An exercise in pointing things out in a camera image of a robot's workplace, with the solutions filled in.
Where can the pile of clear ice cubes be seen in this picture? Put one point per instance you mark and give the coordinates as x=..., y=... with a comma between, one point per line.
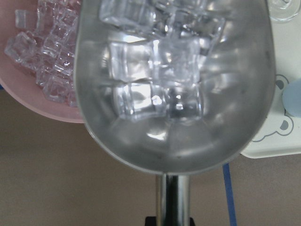
x=46, y=45

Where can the blue plastic cup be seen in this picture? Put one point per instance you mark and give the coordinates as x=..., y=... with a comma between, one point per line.
x=291, y=98

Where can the metal ice scoop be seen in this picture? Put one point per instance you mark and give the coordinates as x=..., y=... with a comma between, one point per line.
x=174, y=87

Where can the cream bear tray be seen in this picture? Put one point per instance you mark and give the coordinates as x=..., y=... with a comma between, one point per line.
x=281, y=133

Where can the clear wine glass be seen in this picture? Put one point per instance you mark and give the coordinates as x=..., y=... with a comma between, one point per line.
x=283, y=10

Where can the pink bowl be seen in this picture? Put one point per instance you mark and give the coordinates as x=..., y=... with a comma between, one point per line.
x=19, y=82

